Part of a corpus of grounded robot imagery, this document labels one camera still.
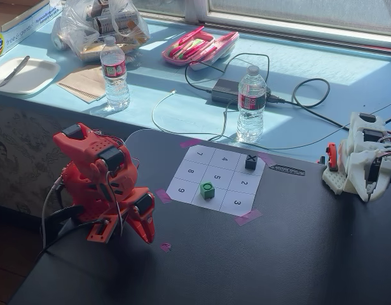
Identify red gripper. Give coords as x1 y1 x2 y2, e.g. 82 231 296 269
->
127 187 156 245

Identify green cube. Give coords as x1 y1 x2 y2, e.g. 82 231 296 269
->
200 181 216 201

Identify white numbered grid sheet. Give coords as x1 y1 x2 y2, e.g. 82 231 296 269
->
165 144 266 216

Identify black cube with X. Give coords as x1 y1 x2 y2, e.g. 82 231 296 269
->
244 154 259 170

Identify black table clamp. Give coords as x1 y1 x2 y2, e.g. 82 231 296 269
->
47 205 85 243

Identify brown paper napkins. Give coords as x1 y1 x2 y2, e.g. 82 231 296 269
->
55 65 107 104

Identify water bottle with red label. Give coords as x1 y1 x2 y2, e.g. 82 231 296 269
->
99 36 131 111

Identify water bottle red black label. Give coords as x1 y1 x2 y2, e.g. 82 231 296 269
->
236 65 267 144

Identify black power adapter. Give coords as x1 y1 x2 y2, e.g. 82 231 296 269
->
210 78 272 104

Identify pink pencil case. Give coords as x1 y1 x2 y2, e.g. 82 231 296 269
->
161 25 240 71

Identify white foam plate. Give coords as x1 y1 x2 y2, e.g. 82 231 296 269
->
0 57 61 95

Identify grey plastic knife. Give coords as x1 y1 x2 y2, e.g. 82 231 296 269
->
0 55 31 88

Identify clear plastic bag with groceries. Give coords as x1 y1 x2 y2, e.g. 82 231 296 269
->
50 0 151 63

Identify Tide detergent cardboard box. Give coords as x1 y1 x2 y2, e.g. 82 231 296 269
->
0 0 64 63

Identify white window sash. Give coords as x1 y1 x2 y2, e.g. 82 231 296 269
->
207 0 391 34

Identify red wrist camera mount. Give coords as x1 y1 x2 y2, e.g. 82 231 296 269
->
86 215 115 244

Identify black camera cable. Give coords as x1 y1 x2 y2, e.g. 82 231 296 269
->
39 219 104 255

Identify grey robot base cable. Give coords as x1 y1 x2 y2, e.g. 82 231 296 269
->
41 176 64 250

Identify thin black adapter cable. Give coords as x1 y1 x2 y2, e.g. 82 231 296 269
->
184 53 270 95

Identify orange leader arm handle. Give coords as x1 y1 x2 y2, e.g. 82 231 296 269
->
325 142 340 172

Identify thick black power cord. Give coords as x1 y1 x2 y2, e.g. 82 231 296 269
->
266 78 353 131

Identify grey window frame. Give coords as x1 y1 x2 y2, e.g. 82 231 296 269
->
131 0 391 53

